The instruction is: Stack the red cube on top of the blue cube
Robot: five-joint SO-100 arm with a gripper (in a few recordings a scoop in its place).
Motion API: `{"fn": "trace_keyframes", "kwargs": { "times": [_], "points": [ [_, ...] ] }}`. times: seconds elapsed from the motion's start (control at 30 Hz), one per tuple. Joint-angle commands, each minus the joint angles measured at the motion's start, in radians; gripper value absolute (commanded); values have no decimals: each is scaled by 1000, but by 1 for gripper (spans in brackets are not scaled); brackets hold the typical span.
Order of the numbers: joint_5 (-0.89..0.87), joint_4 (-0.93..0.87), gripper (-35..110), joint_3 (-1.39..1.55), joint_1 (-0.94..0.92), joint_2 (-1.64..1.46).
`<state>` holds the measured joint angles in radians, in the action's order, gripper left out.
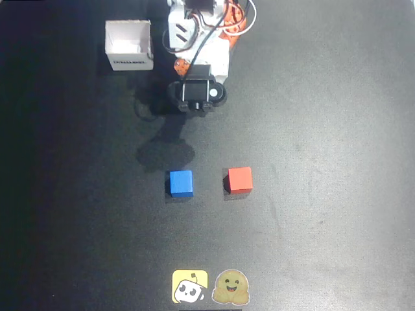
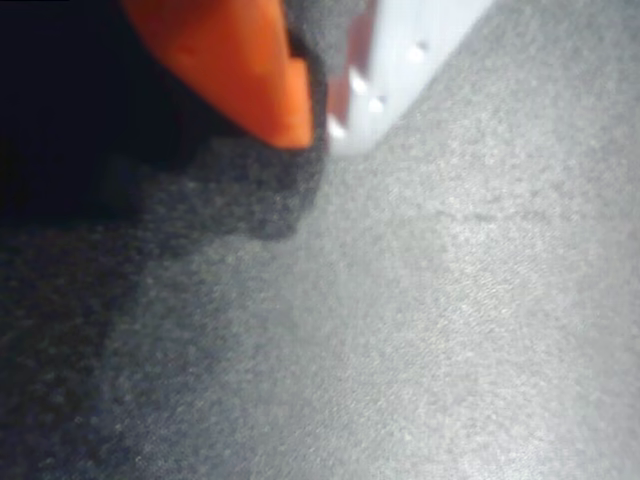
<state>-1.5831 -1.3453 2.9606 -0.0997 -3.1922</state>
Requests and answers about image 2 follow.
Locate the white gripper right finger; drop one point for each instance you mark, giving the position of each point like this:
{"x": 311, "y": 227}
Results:
{"x": 395, "y": 75}

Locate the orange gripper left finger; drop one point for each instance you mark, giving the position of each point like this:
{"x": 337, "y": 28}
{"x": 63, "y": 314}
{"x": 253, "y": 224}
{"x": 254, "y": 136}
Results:
{"x": 235, "y": 65}

